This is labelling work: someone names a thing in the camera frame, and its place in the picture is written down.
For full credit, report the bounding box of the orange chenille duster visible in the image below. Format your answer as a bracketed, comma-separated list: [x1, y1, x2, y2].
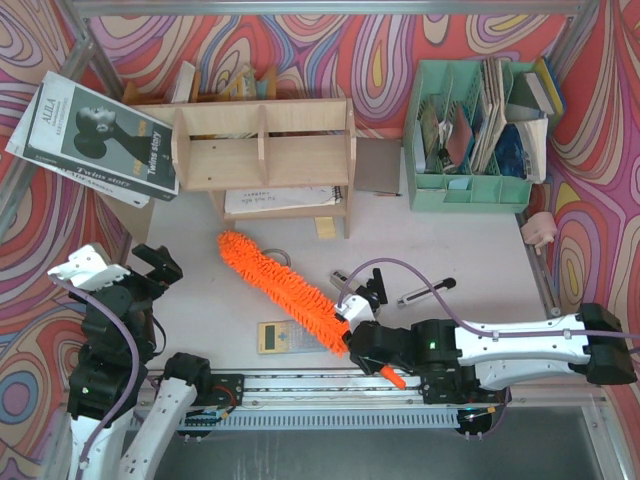
[216, 228, 407, 390]

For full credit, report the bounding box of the yellow blue calculator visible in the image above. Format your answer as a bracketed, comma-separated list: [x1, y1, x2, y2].
[257, 320, 327, 355]

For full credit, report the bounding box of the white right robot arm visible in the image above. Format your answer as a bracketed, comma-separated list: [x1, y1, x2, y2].
[336, 295, 637, 404]

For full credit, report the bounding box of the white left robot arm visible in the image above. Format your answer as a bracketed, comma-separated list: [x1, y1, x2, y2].
[48, 243, 212, 479]

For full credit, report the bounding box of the wooden bookshelf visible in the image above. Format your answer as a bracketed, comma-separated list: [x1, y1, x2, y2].
[170, 97, 358, 244]

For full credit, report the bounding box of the grey stapler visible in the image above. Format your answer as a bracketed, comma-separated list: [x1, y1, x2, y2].
[330, 270, 370, 298]

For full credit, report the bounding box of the black marker pen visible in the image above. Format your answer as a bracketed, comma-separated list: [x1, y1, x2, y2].
[396, 277, 457, 308]

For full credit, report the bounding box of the spiral notepad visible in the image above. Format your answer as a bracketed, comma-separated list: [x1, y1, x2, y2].
[224, 186, 343, 214]

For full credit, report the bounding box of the clear tape roll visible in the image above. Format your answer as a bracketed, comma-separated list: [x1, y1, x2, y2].
[262, 248, 292, 267]

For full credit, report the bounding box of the black Twins story book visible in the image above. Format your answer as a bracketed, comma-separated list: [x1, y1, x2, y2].
[24, 71, 179, 201]

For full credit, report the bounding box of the grey notebook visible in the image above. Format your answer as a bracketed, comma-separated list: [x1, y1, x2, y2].
[354, 138, 401, 194]

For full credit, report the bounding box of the white book under stack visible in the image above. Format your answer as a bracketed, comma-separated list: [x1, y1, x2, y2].
[5, 96, 150, 208]

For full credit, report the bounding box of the pink pig figurine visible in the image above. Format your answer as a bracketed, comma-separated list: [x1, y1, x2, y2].
[521, 211, 557, 255]

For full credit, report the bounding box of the green desk organizer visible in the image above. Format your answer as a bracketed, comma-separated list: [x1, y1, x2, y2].
[403, 57, 548, 213]

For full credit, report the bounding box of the blue yellow book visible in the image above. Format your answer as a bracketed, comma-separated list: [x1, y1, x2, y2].
[512, 57, 566, 120]

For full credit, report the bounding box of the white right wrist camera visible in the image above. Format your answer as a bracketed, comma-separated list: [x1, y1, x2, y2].
[334, 294, 375, 333]

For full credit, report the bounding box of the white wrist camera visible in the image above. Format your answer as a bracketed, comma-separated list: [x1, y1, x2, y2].
[47, 243, 132, 292]
[334, 294, 375, 333]

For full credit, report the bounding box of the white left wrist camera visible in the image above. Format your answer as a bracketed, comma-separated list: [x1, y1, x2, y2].
[47, 243, 132, 292]

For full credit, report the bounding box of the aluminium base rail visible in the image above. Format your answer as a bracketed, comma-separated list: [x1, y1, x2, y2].
[209, 368, 501, 412]

